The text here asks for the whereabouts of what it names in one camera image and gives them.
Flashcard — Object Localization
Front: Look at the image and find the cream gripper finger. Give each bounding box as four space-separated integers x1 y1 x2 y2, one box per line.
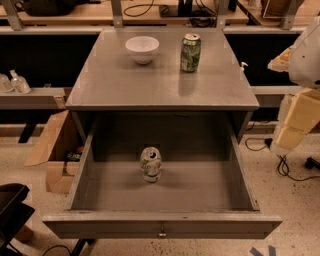
267 47 292 72
271 89 320 155

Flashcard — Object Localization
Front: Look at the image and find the crushed 7up can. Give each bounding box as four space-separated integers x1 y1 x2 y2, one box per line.
140 147 162 183

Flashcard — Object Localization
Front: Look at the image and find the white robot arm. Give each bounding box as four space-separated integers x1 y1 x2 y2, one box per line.
268 16 320 155

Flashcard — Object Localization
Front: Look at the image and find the green soda can upright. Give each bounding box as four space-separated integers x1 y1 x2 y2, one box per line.
180 33 201 72

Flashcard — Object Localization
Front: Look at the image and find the grey cabinet counter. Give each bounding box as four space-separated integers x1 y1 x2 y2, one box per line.
66 26 259 136

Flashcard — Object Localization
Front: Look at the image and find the open grey top drawer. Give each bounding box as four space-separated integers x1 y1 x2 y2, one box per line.
43 112 281 239

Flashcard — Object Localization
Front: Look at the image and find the small metal drawer knob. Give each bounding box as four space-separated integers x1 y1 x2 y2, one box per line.
158 225 167 239

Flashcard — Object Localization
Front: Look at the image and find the grey low shelf right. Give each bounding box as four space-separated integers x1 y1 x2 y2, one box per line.
251 86 303 108

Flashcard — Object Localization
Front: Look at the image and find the grey low shelf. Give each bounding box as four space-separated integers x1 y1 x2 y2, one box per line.
0 88 66 110
251 86 303 108

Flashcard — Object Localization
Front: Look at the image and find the white pump bottle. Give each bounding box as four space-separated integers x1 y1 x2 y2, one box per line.
239 62 248 80

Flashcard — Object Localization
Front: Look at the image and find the white ceramic bowl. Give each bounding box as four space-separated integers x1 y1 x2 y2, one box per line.
125 36 160 64

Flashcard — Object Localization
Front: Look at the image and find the brown cardboard box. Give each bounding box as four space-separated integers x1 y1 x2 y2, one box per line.
24 110 83 194

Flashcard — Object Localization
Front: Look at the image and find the grey low shelf left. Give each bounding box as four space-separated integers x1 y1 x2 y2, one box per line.
0 88 66 110

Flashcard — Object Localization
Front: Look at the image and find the clear sanitizer bottle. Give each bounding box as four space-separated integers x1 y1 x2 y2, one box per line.
10 70 31 94
0 74 14 92

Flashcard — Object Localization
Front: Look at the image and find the wooden workbench with brackets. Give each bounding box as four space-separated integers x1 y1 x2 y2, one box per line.
0 0 320 36

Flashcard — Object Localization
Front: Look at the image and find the black chair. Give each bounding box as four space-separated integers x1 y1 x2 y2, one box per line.
0 183 34 256

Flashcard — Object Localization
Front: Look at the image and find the black floor cable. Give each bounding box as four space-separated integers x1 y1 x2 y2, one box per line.
244 137 320 183

